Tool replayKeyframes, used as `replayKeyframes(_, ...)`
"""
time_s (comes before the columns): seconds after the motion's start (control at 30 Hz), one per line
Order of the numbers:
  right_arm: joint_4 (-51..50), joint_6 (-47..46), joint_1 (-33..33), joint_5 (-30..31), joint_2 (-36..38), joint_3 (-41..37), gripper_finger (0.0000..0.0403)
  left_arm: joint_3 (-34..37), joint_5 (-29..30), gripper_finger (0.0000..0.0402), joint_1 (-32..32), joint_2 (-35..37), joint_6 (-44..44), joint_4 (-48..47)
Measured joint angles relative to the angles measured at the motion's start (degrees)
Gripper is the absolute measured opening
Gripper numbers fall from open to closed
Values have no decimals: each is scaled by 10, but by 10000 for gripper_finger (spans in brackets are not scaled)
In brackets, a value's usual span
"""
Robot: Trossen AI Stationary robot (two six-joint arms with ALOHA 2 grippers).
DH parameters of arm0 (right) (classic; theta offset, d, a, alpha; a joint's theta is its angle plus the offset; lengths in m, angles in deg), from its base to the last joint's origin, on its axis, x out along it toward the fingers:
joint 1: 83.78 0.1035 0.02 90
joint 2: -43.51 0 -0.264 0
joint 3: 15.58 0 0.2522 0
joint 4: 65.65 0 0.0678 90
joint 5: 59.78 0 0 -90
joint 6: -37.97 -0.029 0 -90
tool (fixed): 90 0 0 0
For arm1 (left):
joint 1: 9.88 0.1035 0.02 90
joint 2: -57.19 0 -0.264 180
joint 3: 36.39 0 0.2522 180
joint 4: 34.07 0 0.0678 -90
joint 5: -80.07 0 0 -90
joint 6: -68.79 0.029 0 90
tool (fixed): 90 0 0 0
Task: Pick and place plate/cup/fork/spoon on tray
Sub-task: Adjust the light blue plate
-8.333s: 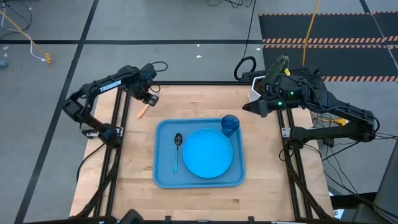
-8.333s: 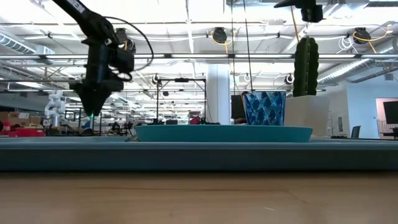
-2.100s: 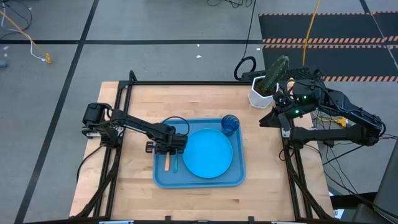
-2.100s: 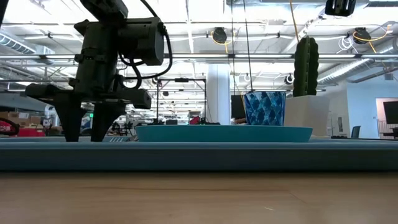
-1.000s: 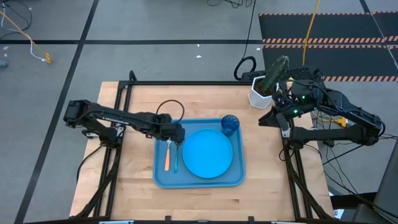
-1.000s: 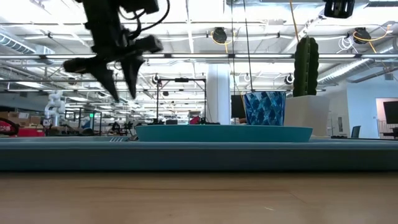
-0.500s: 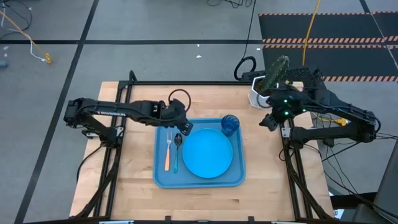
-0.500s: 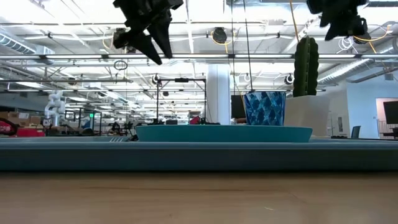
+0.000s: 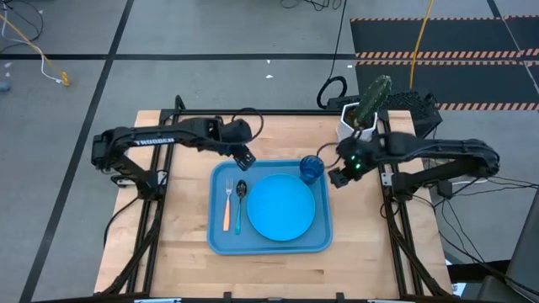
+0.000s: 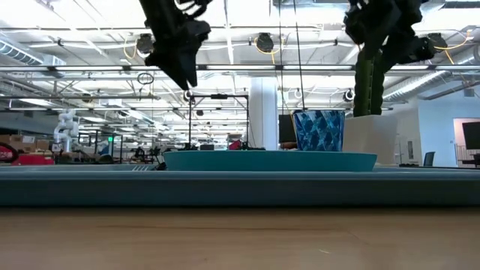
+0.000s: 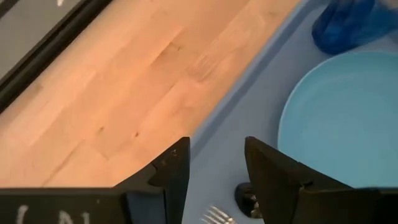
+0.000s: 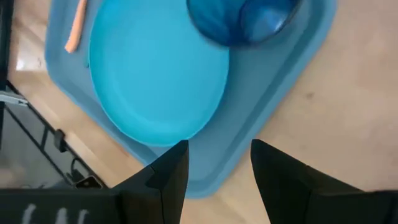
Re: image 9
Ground blue faceted plastic cup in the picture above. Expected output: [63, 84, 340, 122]
[299, 154, 326, 185]

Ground spoon with teal handle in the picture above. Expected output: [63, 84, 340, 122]
[234, 179, 248, 236]

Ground fork with orange handle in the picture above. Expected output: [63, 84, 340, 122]
[222, 177, 235, 232]

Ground blue round plate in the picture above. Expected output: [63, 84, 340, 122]
[246, 173, 317, 242]

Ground blue plastic tray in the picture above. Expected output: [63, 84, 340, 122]
[205, 158, 334, 257]

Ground white angular planter pot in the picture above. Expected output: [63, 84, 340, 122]
[335, 102, 379, 143]

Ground green cactus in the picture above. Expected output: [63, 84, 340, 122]
[352, 74, 392, 130]

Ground black perforated box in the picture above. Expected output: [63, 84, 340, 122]
[326, 90, 443, 140]

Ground black power adapter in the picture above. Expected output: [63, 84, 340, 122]
[436, 180, 454, 200]

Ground black hazard-striped floor mat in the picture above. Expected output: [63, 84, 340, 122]
[349, 15, 539, 111]

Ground dark grey furniture panel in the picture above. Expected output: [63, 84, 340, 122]
[478, 201, 539, 303]

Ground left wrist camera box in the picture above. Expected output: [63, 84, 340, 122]
[232, 145, 257, 172]

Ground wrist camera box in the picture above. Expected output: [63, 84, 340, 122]
[328, 167, 351, 189]
[232, 145, 257, 172]

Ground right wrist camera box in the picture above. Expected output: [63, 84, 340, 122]
[328, 167, 351, 189]

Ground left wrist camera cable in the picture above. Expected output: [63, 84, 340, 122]
[230, 107, 265, 146]

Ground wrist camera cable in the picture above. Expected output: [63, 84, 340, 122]
[230, 107, 265, 146]
[315, 141, 340, 169]

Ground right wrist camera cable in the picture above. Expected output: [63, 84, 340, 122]
[315, 141, 340, 169]

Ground black aluminium table frame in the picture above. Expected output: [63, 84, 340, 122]
[99, 94, 454, 302]

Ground black hanging cable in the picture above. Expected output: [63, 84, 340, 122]
[316, 0, 349, 109]

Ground yellow hanging cable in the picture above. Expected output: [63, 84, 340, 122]
[408, 0, 435, 92]

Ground yellow floor cable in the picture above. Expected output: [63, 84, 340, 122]
[0, 14, 72, 88]

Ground white floor cable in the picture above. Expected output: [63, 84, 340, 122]
[0, 8, 64, 85]

